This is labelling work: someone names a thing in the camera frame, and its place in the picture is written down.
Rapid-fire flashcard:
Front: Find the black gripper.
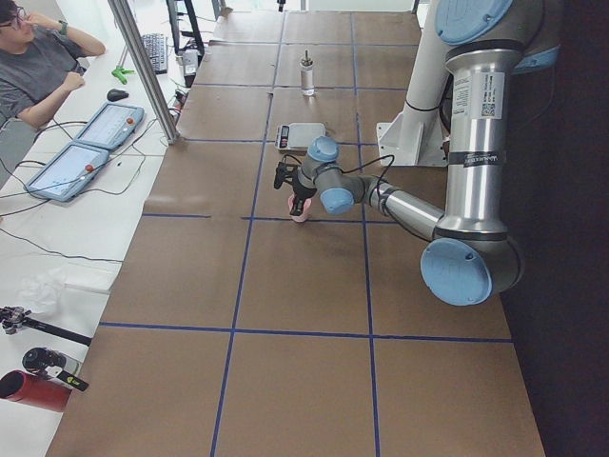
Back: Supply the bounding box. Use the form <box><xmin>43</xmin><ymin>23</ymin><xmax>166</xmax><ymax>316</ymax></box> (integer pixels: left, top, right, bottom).
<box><xmin>290</xmin><ymin>169</ymin><xmax>315</xmax><ymax>218</ymax></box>

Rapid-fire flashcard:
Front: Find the clear glass sauce bottle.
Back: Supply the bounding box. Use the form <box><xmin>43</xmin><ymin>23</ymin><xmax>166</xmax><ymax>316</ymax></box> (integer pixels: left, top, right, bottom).
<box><xmin>300</xmin><ymin>50</ymin><xmax>315</xmax><ymax>96</ymax></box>

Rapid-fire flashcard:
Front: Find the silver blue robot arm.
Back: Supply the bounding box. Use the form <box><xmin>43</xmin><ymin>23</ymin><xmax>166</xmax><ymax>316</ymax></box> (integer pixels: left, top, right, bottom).
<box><xmin>275</xmin><ymin>1</ymin><xmax>564</xmax><ymax>306</ymax></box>

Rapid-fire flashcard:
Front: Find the silver digital kitchen scale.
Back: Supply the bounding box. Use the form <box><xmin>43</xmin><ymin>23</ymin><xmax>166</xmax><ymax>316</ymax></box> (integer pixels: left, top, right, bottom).
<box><xmin>275</xmin><ymin>123</ymin><xmax>326</xmax><ymax>151</ymax></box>

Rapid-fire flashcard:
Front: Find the blue teach pendant far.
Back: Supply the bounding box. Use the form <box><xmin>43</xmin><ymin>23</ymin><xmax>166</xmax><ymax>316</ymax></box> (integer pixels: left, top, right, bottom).
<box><xmin>73</xmin><ymin>102</ymin><xmax>145</xmax><ymax>151</ymax></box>

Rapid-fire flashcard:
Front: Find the blue teach pendant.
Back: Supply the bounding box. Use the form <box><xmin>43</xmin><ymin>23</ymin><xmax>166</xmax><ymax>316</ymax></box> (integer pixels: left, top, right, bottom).
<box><xmin>73</xmin><ymin>102</ymin><xmax>145</xmax><ymax>151</ymax></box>
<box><xmin>24</xmin><ymin>142</ymin><xmax>109</xmax><ymax>203</ymax></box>

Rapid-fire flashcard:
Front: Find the black computer mouse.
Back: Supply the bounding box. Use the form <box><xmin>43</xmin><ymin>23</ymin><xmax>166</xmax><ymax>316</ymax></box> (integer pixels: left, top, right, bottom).
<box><xmin>107</xmin><ymin>89</ymin><xmax>129</xmax><ymax>102</ymax></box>

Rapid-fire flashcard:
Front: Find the black keyboard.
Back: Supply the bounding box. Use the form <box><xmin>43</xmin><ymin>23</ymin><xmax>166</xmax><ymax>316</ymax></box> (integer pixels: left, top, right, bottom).
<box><xmin>141</xmin><ymin>33</ymin><xmax>167</xmax><ymax>74</ymax></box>

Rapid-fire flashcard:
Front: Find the green plastic clamp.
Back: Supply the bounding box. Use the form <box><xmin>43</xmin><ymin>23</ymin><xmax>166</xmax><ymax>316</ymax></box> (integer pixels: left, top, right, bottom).
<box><xmin>111</xmin><ymin>66</ymin><xmax>135</xmax><ymax>85</ymax></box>

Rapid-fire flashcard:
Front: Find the blue teach pendant near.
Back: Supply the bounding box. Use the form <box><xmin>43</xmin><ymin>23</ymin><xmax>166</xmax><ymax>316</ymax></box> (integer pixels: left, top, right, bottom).
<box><xmin>24</xmin><ymin>142</ymin><xmax>109</xmax><ymax>203</ymax></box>

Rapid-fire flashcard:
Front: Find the crumpled white paper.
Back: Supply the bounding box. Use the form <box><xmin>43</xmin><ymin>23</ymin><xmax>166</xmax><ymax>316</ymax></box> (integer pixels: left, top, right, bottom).
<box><xmin>16</xmin><ymin>268</ymin><xmax>66</xmax><ymax>316</ymax></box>

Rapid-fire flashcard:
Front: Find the person in grey shirt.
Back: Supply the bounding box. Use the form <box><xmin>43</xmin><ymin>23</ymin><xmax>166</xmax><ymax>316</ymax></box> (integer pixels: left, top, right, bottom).
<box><xmin>1</xmin><ymin>1</ymin><xmax>106</xmax><ymax>129</ymax></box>

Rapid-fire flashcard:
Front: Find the black tripod rod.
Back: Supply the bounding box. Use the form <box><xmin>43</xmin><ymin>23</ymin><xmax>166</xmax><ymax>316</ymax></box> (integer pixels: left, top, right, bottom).
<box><xmin>1</xmin><ymin>307</ymin><xmax>92</xmax><ymax>347</ymax></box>

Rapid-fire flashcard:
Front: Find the red cylinder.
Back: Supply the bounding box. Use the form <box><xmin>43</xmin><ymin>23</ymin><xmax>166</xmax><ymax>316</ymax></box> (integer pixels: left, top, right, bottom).
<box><xmin>1</xmin><ymin>370</ymin><xmax>70</xmax><ymax>412</ymax></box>

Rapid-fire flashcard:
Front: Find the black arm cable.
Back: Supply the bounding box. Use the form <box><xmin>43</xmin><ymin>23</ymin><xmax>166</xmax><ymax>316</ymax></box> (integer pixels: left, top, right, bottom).
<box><xmin>278</xmin><ymin>152</ymin><xmax>446</xmax><ymax>242</ymax></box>

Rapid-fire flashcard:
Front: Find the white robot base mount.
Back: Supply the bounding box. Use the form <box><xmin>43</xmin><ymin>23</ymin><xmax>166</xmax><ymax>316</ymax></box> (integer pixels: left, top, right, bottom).
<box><xmin>376</xmin><ymin>107</ymin><xmax>447</xmax><ymax>168</ymax></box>

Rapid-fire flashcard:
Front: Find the aluminium frame post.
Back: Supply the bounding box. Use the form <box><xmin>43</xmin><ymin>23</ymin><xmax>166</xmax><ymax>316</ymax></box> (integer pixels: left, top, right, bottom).
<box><xmin>108</xmin><ymin>0</ymin><xmax>180</xmax><ymax>145</ymax></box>

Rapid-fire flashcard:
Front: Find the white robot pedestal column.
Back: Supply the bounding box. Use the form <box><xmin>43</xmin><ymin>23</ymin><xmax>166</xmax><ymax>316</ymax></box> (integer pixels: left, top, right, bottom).
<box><xmin>404</xmin><ymin>1</ymin><xmax>450</xmax><ymax>112</ymax></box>

